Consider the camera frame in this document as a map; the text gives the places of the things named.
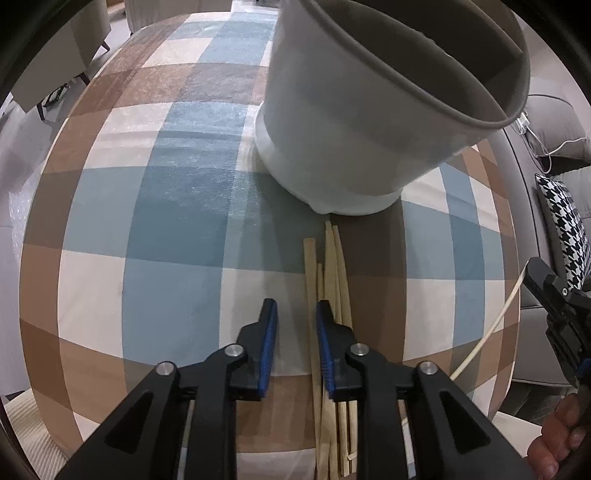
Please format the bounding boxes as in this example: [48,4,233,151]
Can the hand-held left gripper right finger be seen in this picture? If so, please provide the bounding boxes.
[315,299,539,480]

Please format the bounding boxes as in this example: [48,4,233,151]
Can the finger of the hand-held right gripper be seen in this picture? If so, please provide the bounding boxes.
[545,316,591,393]
[526,256,591,319]

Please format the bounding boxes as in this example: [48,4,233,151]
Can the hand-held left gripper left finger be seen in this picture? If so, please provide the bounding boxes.
[55,298,279,480]

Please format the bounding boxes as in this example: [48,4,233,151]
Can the pale wooden chopstick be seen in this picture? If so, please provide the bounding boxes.
[449,269,528,383]

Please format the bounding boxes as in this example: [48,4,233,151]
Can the bundle of wooden chopsticks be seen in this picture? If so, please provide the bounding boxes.
[302,220,361,480]

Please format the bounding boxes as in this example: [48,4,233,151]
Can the white utensil holder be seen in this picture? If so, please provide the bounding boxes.
[255,0,531,217]

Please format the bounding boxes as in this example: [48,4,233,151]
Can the person's right hand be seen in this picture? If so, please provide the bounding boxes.
[526,392,591,480]

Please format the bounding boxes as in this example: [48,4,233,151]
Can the grey sofa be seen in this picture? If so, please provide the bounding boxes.
[485,78,591,416]

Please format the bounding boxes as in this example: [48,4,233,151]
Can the houndstooth pillow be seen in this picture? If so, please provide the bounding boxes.
[536,174,591,291]

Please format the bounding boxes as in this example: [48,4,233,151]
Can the grey sofa cushion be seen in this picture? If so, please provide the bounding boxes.
[526,95,591,158]

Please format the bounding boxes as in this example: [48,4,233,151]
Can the plaid tablecloth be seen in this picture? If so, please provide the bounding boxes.
[18,11,520,480]

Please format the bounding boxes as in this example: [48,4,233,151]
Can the cream ribbed fabric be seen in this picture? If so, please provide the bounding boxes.
[4,392,70,480]

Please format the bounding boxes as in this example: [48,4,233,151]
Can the beige cube side chair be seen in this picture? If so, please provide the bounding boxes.
[11,0,112,121]

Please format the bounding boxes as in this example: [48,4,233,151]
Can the white cable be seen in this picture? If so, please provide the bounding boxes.
[519,113,591,169]

